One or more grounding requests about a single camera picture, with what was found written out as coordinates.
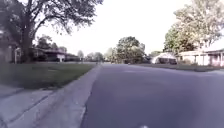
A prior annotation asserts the grass lawn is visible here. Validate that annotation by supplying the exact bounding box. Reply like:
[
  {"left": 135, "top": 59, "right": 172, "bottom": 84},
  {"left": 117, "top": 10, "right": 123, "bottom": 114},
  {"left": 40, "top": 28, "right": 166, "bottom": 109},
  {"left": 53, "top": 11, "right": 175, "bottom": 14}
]
[{"left": 0, "top": 61, "right": 98, "bottom": 90}]

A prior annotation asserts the low house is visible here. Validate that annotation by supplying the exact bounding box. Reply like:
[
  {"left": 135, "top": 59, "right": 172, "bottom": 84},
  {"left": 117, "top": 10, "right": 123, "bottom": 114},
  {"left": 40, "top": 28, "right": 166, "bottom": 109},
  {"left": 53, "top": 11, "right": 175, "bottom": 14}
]
[{"left": 31, "top": 47, "right": 81, "bottom": 63}]

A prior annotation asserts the row of small trees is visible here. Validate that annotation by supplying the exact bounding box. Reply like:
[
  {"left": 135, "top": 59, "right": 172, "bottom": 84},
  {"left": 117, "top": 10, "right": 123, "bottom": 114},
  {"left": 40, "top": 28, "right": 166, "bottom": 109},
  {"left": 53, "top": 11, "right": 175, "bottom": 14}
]
[{"left": 76, "top": 47, "right": 118, "bottom": 63}]

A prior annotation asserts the group of trees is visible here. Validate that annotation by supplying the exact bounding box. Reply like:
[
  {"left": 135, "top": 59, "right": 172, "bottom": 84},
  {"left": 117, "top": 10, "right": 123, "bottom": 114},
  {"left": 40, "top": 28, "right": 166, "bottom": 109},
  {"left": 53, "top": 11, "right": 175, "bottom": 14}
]
[{"left": 35, "top": 34, "right": 68, "bottom": 53}]

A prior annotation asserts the round green tree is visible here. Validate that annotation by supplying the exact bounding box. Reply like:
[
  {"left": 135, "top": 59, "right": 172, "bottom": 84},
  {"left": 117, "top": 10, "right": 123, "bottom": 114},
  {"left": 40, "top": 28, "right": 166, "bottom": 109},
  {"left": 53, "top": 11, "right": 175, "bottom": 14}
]
[{"left": 114, "top": 35, "right": 147, "bottom": 65}]

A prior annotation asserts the tall sunlit tree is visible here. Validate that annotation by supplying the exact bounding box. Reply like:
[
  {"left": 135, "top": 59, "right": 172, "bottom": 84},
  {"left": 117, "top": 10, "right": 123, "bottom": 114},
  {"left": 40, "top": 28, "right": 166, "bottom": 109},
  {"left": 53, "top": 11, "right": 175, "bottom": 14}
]
[{"left": 162, "top": 0, "right": 224, "bottom": 56}]

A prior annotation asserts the concrete kerb strip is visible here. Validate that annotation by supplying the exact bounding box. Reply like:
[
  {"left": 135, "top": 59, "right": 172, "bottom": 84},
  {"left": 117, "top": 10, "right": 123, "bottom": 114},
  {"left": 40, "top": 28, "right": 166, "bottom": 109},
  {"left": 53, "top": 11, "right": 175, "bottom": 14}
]
[{"left": 31, "top": 63, "right": 103, "bottom": 128}]

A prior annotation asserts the grey asphalt road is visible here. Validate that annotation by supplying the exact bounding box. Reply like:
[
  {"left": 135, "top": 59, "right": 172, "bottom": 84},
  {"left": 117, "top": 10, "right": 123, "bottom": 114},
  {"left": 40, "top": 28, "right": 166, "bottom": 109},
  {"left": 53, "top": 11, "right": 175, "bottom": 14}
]
[{"left": 79, "top": 62, "right": 224, "bottom": 128}]

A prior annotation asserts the pale house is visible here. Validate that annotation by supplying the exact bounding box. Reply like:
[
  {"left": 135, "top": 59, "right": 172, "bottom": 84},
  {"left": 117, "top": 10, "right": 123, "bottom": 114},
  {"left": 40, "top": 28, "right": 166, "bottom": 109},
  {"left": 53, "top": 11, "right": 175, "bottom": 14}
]
[{"left": 178, "top": 38, "right": 224, "bottom": 68}]

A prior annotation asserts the white building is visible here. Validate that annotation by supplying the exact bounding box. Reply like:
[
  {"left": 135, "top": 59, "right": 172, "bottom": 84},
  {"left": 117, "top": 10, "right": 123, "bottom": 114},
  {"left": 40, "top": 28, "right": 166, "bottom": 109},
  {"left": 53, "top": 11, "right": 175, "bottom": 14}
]
[{"left": 151, "top": 52, "right": 178, "bottom": 65}]

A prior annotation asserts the concrete driveway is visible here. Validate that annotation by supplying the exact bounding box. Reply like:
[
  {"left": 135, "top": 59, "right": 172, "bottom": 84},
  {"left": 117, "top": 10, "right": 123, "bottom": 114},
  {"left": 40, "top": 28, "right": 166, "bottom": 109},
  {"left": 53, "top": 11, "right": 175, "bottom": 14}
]
[{"left": 0, "top": 84, "right": 60, "bottom": 128}]

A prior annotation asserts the large dark tree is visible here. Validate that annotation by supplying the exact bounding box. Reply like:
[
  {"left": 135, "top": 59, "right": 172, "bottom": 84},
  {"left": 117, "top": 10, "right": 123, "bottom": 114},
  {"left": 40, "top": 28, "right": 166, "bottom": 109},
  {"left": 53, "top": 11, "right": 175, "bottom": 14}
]
[{"left": 0, "top": 0, "right": 104, "bottom": 64}]

